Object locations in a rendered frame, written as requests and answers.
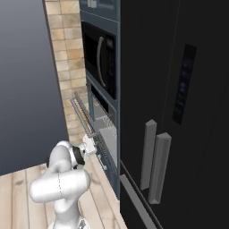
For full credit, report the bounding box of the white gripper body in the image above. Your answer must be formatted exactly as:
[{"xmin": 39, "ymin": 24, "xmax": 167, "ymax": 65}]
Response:
[{"xmin": 81, "ymin": 133, "xmax": 98, "ymax": 157}]

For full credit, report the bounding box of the black built-in oven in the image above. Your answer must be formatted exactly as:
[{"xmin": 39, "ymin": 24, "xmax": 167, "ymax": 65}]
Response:
[{"xmin": 86, "ymin": 75, "xmax": 120, "ymax": 168}]

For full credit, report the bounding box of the black microwave oven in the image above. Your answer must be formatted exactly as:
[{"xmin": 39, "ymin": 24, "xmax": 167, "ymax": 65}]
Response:
[{"xmin": 81, "ymin": 20, "xmax": 118, "ymax": 101}]

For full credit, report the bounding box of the blue-grey cupboard door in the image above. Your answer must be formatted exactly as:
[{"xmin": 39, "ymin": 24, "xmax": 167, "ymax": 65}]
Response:
[{"xmin": 79, "ymin": 0, "xmax": 121, "ymax": 22}]

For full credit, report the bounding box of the blue-grey drawer front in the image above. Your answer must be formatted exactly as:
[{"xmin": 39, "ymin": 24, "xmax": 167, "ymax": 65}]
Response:
[{"xmin": 96, "ymin": 150, "xmax": 121, "ymax": 199}]

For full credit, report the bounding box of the black fridge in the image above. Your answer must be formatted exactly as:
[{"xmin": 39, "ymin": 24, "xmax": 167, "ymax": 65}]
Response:
[{"xmin": 119, "ymin": 0, "xmax": 229, "ymax": 229}]

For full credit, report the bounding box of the grey oven door handle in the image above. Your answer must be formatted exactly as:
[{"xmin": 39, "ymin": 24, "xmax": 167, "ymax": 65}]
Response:
[{"xmin": 70, "ymin": 98, "xmax": 94, "ymax": 137}]

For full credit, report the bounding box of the grey fridge door handle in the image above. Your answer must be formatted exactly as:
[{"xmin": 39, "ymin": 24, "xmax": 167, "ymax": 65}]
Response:
[
  {"xmin": 140, "ymin": 119, "xmax": 158, "ymax": 191},
  {"xmin": 148, "ymin": 131, "xmax": 173, "ymax": 206}
]

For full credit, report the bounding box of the grey fridge drawer handle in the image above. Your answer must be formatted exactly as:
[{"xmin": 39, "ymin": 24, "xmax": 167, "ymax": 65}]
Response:
[{"xmin": 119, "ymin": 174, "xmax": 157, "ymax": 229}]

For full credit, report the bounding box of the grey curved microwave handle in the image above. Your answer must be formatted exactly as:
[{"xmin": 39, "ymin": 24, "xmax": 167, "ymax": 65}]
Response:
[{"xmin": 96, "ymin": 36, "xmax": 107, "ymax": 89}]

